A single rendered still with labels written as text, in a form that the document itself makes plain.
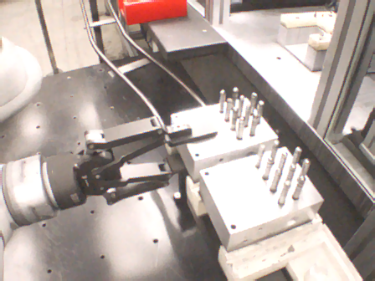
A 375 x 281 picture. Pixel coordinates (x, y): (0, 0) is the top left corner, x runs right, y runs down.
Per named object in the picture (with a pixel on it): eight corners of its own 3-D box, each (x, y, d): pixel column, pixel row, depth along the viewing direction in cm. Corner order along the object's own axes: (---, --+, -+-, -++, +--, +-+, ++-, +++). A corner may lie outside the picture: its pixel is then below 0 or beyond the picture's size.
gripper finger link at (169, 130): (152, 135, 43) (150, 120, 41) (187, 126, 44) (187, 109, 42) (156, 143, 42) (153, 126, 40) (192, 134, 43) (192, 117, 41)
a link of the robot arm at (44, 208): (0, 201, 34) (45, 189, 35) (3, 149, 40) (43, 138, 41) (29, 238, 40) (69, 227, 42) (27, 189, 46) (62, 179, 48)
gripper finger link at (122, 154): (92, 160, 44) (87, 155, 43) (164, 125, 44) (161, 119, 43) (96, 181, 41) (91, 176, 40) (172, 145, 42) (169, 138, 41)
